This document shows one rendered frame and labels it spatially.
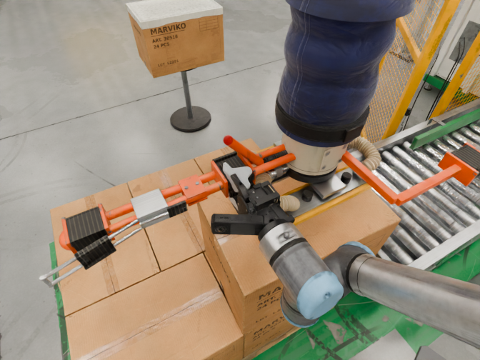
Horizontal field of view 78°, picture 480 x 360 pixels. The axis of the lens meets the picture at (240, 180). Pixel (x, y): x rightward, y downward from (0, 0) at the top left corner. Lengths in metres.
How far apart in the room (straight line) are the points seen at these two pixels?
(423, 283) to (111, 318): 1.13
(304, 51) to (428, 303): 0.48
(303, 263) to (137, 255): 1.03
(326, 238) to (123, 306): 0.85
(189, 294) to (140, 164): 1.54
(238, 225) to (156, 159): 2.08
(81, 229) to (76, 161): 2.22
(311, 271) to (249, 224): 0.16
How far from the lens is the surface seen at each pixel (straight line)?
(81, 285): 1.51
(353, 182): 0.93
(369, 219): 1.11
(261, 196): 0.67
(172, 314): 1.33
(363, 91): 0.68
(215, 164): 0.74
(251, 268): 0.93
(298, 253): 0.58
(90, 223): 0.70
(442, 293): 0.57
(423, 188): 0.83
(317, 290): 0.56
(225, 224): 0.63
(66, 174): 2.82
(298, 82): 0.67
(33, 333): 2.17
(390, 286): 0.62
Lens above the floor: 1.79
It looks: 48 degrees down
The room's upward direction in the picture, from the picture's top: straight up
